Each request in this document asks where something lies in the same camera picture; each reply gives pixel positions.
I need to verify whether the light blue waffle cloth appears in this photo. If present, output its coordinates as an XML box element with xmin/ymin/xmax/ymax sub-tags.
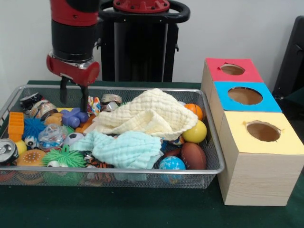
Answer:
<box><xmin>70</xmin><ymin>130</ymin><xmax>164</xmax><ymax>170</ymax></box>

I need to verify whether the toy burger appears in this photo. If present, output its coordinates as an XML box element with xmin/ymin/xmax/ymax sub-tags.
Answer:
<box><xmin>16</xmin><ymin>149</ymin><xmax>47</xmax><ymax>167</ymax></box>

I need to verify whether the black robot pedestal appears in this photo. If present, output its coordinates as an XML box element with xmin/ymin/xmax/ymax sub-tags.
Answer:
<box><xmin>96</xmin><ymin>0</ymin><xmax>190</xmax><ymax>83</ymax></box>

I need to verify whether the dark green table cloth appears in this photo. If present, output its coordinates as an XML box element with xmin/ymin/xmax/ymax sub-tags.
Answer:
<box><xmin>0</xmin><ymin>80</ymin><xmax>304</xmax><ymax>228</ymax></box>

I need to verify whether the wire mesh bin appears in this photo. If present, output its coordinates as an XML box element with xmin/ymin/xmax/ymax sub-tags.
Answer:
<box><xmin>0</xmin><ymin>85</ymin><xmax>226</xmax><ymax>190</ymax></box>

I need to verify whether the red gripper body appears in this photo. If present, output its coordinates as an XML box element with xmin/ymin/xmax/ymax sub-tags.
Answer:
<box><xmin>46</xmin><ymin>54</ymin><xmax>100</xmax><ymax>86</ymax></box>

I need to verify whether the cream waffle cloth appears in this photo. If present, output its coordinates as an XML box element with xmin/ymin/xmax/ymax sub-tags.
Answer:
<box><xmin>94</xmin><ymin>88</ymin><xmax>199</xmax><ymax>141</ymax></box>

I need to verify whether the brown toy football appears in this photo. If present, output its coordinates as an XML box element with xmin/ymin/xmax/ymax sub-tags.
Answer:
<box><xmin>180</xmin><ymin>142</ymin><xmax>207</xmax><ymax>170</ymax></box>

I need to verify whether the silver drink can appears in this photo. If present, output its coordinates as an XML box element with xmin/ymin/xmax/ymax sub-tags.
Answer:
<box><xmin>0</xmin><ymin>138</ymin><xmax>19</xmax><ymax>166</ymax></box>

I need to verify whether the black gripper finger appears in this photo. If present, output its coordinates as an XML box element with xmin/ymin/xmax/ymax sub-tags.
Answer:
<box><xmin>59</xmin><ymin>77</ymin><xmax>68</xmax><ymax>105</ymax></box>
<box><xmin>79</xmin><ymin>85</ymin><xmax>90</xmax><ymax>113</ymax></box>

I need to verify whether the yellow ball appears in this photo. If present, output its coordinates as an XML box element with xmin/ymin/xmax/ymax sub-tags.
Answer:
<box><xmin>182</xmin><ymin>120</ymin><xmax>208</xmax><ymax>144</ymax></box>

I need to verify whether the orange plush toy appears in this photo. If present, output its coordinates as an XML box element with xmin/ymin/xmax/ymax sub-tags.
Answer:
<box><xmin>44</xmin><ymin>112</ymin><xmax>64</xmax><ymax>126</ymax></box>

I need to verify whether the black chair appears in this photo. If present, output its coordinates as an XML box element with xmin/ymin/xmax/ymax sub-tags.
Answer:
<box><xmin>272</xmin><ymin>15</ymin><xmax>304</xmax><ymax>98</ymax></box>

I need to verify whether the blue spiky ball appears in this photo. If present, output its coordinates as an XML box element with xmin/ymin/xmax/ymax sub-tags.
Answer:
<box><xmin>22</xmin><ymin>117</ymin><xmax>46</xmax><ymax>140</ymax></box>

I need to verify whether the orange toy basketball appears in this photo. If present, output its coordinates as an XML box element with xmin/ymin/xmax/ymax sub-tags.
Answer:
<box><xmin>184</xmin><ymin>103</ymin><xmax>204</xmax><ymax>121</ymax></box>

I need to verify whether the green spiky toy with eyes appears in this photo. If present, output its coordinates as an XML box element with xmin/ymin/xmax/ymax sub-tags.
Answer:
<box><xmin>42</xmin><ymin>144</ymin><xmax>86</xmax><ymax>168</ymax></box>

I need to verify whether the blue globe ball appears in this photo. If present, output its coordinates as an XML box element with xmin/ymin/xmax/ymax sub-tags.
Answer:
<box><xmin>158</xmin><ymin>156</ymin><xmax>186</xmax><ymax>171</ymax></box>

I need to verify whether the wooden box with three holes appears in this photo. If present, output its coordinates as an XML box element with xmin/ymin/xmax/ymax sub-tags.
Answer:
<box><xmin>200</xmin><ymin>57</ymin><xmax>304</xmax><ymax>206</ymax></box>

